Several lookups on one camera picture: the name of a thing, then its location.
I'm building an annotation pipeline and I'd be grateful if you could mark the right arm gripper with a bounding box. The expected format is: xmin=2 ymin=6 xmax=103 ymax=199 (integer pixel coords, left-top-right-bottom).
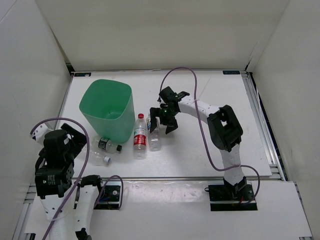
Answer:
xmin=150 ymin=107 xmax=179 ymax=135

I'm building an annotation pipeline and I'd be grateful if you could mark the clear white cap bottle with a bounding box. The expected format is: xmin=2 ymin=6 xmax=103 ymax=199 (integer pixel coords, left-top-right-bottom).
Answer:
xmin=88 ymin=146 xmax=111 ymax=166

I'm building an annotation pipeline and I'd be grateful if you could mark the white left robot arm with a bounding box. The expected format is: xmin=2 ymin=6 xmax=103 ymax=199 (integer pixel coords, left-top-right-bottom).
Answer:
xmin=30 ymin=123 xmax=105 ymax=240

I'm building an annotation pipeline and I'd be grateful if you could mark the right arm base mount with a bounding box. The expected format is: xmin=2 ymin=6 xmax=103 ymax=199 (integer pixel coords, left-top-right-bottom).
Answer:
xmin=204 ymin=182 xmax=261 ymax=212

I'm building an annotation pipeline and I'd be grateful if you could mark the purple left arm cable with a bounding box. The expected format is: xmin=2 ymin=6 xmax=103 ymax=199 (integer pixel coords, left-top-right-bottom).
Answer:
xmin=29 ymin=117 xmax=124 ymax=240

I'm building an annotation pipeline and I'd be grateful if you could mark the red cap water bottle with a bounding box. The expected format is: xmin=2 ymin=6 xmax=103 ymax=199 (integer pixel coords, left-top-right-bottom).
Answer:
xmin=133 ymin=113 xmax=147 ymax=159

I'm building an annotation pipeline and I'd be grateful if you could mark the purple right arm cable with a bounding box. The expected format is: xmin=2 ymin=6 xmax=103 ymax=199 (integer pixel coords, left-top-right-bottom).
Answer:
xmin=161 ymin=66 xmax=261 ymax=206

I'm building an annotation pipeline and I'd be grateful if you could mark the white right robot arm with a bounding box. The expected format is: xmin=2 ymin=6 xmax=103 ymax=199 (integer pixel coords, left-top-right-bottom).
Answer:
xmin=149 ymin=97 xmax=247 ymax=200

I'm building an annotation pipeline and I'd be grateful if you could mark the grapefruit label white cap bottle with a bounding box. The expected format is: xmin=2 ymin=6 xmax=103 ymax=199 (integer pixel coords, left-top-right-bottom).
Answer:
xmin=146 ymin=114 xmax=161 ymax=152

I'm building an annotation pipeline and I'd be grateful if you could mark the green plastic bin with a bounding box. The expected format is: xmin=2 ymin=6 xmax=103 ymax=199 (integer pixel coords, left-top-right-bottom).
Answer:
xmin=79 ymin=79 xmax=136 ymax=143

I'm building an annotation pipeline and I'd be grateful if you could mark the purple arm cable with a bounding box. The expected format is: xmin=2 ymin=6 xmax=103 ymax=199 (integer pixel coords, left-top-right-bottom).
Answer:
xmin=161 ymin=66 xmax=261 ymax=206
xmin=29 ymin=117 xmax=124 ymax=240

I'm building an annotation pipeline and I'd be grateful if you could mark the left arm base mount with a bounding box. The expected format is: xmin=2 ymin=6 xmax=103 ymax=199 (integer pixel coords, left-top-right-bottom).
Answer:
xmin=93 ymin=175 xmax=124 ymax=210

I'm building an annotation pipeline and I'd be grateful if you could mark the black cap black label bottle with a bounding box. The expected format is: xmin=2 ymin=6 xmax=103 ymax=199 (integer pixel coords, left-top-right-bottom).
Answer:
xmin=92 ymin=136 xmax=123 ymax=154

